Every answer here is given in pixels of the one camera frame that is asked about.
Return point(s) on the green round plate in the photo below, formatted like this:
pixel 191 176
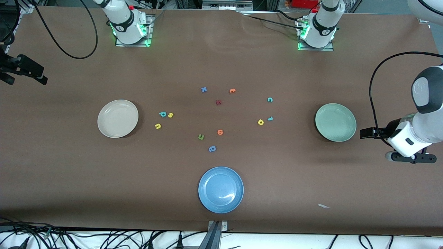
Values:
pixel 335 122

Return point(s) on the brown table cover sheet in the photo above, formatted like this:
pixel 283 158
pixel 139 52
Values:
pixel 221 62

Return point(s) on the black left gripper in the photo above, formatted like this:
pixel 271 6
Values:
pixel 387 131

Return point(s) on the beige round plate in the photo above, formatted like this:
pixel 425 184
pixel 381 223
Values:
pixel 117 118

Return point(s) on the red box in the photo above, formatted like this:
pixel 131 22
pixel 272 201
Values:
pixel 301 3

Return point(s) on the blue foam letter a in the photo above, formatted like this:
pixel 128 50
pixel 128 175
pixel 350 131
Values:
pixel 212 149

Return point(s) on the grey metal equipment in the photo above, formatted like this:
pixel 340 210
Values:
pixel 226 4

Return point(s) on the blue round plate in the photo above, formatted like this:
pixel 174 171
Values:
pixel 220 190

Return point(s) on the aluminium profile bracket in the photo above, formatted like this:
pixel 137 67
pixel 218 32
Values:
pixel 217 226

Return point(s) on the black power plug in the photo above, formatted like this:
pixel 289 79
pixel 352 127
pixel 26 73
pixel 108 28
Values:
pixel 180 243
pixel 151 245

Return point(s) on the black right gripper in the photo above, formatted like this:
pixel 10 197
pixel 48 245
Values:
pixel 14 64

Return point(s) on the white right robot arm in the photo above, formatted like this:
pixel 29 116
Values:
pixel 124 20

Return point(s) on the white paper scrap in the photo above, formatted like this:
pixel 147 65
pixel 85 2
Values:
pixel 323 206

